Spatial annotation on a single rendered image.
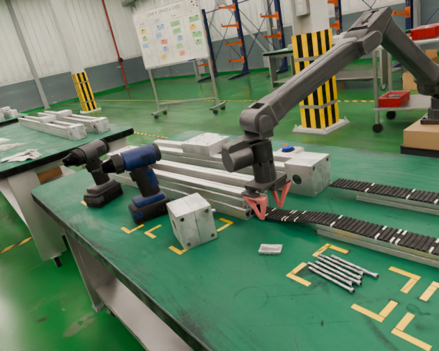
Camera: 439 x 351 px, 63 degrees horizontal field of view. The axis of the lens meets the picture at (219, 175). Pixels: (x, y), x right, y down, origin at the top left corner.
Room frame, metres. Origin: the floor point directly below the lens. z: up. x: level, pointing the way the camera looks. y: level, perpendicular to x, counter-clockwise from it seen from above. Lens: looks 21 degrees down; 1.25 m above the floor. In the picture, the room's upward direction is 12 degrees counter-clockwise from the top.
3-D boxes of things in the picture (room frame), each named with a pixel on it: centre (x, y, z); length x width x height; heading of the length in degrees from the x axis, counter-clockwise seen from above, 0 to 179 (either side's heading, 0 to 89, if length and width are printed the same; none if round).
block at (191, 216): (0.84, 0.08, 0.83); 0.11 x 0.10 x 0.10; 109
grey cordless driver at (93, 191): (1.21, 0.44, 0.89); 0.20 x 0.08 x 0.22; 145
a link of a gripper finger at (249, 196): (0.84, -0.09, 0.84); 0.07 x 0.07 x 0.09; 40
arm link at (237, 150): (0.84, -0.08, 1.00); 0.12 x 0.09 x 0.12; 114
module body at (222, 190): (1.20, 0.17, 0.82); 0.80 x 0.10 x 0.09; 40
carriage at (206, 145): (1.32, 0.03, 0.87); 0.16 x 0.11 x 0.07; 40
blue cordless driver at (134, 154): (1.02, 0.26, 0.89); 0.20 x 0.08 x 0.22; 112
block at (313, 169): (0.99, -0.27, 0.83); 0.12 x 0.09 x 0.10; 130
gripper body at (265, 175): (0.86, -0.11, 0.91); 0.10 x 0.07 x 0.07; 130
